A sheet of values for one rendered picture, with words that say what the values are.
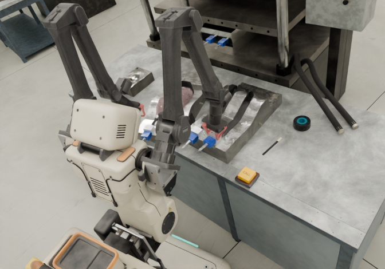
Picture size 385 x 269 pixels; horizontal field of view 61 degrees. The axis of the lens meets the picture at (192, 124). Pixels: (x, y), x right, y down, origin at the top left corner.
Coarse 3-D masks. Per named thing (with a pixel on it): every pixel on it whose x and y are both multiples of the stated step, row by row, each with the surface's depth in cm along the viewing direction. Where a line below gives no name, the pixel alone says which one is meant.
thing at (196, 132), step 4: (192, 128) 161; (196, 128) 160; (200, 128) 160; (192, 132) 160; (196, 132) 158; (200, 132) 158; (192, 136) 159; (196, 136) 158; (200, 136) 160; (188, 140) 158; (192, 140) 157; (196, 140) 159; (184, 144) 157
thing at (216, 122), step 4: (208, 116) 147; (212, 116) 140; (216, 116) 139; (220, 116) 140; (204, 120) 145; (208, 120) 145; (212, 120) 141; (216, 120) 141; (220, 120) 142; (224, 120) 145; (208, 124) 144; (212, 124) 143; (216, 124) 143; (220, 124) 143; (224, 124) 143; (216, 128) 142; (220, 128) 141
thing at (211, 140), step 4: (212, 132) 152; (208, 136) 151; (212, 136) 151; (204, 140) 150; (208, 140) 149; (212, 140) 150; (216, 140) 150; (220, 140) 153; (204, 144) 151; (208, 144) 149; (212, 144) 149; (216, 144) 152; (200, 148) 147
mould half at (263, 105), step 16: (240, 96) 168; (256, 96) 166; (272, 96) 174; (208, 112) 172; (224, 112) 169; (256, 112) 160; (272, 112) 173; (208, 128) 163; (240, 128) 159; (256, 128) 165; (192, 144) 167; (224, 144) 152; (240, 144) 158; (224, 160) 155
